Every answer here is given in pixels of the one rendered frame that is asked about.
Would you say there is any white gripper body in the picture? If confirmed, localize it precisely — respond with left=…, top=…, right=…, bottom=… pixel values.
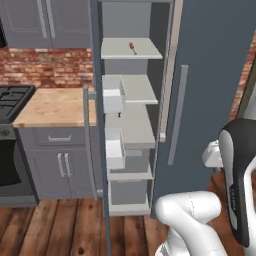
left=201, top=139, right=224, bottom=170

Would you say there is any white freezer shelf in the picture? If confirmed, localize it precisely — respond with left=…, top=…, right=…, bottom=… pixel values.
left=105, top=105, right=157, bottom=151
left=100, top=37, right=164, bottom=61
left=102, top=73, right=159, bottom=106
left=108, top=194, right=152, bottom=217
left=106, top=165, right=154, bottom=183

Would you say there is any blue-grey freezer door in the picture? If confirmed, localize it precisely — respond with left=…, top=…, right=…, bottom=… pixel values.
left=89, top=0, right=112, bottom=256

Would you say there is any blue-grey fridge door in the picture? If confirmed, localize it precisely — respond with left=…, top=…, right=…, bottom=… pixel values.
left=150, top=0, right=256, bottom=218

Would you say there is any grey base cupboard door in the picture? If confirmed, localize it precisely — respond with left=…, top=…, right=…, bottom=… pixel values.
left=63, top=147, right=98, bottom=199
left=25, top=148, right=72, bottom=200

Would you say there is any red kebab skewer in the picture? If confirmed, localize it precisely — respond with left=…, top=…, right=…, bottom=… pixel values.
left=128, top=41, right=138, bottom=56

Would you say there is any blue-grey fridge freezer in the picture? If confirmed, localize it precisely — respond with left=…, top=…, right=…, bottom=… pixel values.
left=89, top=0, right=256, bottom=256

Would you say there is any grey drawer front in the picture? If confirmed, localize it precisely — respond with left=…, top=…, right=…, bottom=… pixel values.
left=34, top=126, right=87, bottom=147

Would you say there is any black stove with oven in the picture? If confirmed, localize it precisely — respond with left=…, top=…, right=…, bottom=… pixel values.
left=0, top=84, right=38, bottom=208

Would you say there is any black range hood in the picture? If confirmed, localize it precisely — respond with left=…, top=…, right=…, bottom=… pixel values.
left=0, top=20, right=8, bottom=48

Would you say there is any grey fridge door handle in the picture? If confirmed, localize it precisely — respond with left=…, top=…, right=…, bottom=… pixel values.
left=166, top=64, right=190, bottom=166

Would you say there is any grey freezer door handle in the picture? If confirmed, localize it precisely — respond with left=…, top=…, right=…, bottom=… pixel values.
left=82, top=84, right=104, bottom=201

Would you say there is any grey base cupboard handle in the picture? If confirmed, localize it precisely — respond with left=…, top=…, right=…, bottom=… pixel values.
left=64, top=152, right=73, bottom=178
left=56, top=152, right=66, bottom=178

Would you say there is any grey drawer handle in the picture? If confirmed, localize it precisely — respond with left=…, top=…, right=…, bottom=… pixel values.
left=47, top=134, right=73, bottom=143

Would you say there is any grey wall cupboard door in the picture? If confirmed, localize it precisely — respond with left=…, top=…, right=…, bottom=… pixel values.
left=0, top=0, right=47, bottom=49
left=44, top=0, right=93, bottom=50

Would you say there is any grey wall cupboard handle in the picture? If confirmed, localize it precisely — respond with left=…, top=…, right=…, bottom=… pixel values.
left=36, top=0, right=48, bottom=31
left=45, top=0, right=57, bottom=31

